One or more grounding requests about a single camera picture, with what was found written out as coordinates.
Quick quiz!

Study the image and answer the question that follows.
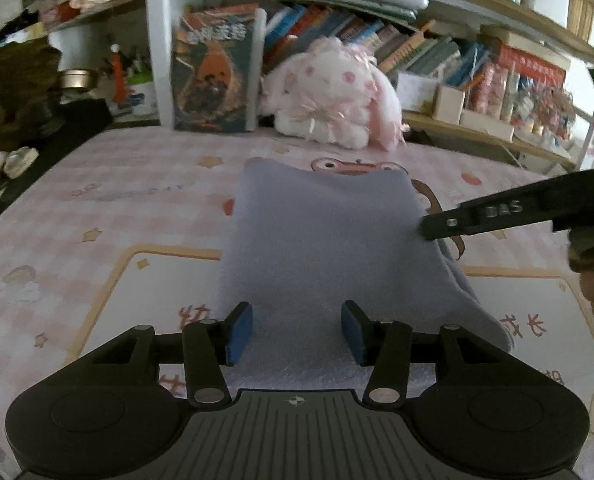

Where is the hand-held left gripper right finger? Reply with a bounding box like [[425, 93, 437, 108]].
[[341, 300, 514, 407]]

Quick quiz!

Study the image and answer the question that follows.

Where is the white and pink plush rabbit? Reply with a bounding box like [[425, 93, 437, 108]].
[[259, 36, 408, 151]]

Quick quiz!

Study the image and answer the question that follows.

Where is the olive brown cloth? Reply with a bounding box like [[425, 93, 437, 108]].
[[0, 40, 62, 153]]

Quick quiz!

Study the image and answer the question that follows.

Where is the red tassel pen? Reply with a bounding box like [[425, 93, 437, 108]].
[[109, 44, 128, 106]]

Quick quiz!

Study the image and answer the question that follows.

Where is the pink boxed book set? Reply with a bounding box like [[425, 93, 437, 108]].
[[470, 62, 523, 121]]

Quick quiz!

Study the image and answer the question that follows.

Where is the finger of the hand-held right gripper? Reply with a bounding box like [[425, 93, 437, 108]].
[[421, 175, 568, 242]]

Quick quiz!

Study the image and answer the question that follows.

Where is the round metal tin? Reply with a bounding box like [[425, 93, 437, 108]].
[[59, 69, 99, 93]]

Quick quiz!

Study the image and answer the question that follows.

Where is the white smartwatch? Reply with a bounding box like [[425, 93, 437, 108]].
[[4, 146, 40, 178]]

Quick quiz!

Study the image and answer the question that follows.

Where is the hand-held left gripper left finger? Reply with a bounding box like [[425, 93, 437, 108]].
[[84, 301, 254, 408]]

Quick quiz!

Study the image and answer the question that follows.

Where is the cluster of small figurines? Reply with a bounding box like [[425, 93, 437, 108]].
[[514, 85, 578, 136]]

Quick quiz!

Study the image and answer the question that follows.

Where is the small white open box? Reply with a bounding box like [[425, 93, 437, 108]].
[[434, 85, 465, 123]]

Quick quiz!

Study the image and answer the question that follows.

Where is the white plastic jar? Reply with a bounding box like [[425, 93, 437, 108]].
[[127, 72, 158, 116]]

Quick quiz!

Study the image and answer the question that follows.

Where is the pink checked table mat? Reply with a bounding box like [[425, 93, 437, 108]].
[[0, 127, 594, 480]]

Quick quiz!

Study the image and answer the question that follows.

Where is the dark illustrated novel box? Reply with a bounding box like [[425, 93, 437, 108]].
[[171, 2, 268, 133]]

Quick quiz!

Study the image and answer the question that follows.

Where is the red book box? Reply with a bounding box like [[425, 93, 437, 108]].
[[492, 42, 570, 86]]

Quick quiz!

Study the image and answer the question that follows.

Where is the white square box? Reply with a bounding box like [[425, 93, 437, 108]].
[[394, 71, 438, 111]]

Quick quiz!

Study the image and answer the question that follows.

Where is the beige and lavender sweater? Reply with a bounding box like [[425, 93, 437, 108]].
[[218, 157, 515, 391]]

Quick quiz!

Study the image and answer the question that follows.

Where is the flat white box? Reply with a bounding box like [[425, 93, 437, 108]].
[[460, 110, 515, 142]]

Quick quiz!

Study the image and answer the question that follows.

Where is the row of shelf books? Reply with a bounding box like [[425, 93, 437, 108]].
[[262, 2, 483, 86]]

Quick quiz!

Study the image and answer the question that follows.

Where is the white shelf unit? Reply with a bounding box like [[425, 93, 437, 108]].
[[42, 0, 594, 171]]

